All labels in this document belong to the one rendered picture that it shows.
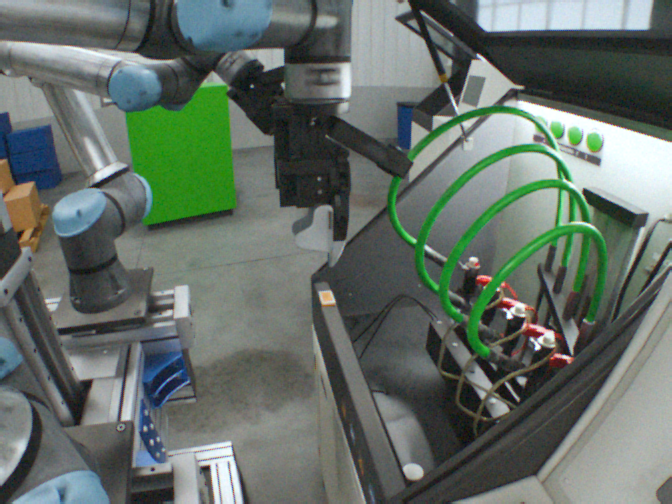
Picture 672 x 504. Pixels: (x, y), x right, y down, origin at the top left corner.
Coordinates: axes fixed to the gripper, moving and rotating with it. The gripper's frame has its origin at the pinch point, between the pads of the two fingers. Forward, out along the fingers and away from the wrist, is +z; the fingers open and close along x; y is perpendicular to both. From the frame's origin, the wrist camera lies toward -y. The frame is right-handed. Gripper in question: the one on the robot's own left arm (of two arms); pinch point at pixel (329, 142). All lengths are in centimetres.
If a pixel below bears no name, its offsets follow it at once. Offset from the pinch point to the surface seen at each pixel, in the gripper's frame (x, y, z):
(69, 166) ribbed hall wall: -532, 332, -306
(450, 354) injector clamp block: 6.3, 10.1, 44.7
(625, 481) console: 46, 0, 51
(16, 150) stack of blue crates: -424, 322, -341
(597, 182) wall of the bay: 2, -36, 41
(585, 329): 25, -10, 46
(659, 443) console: 47, -6, 47
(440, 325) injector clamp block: -2.3, 8.6, 42.8
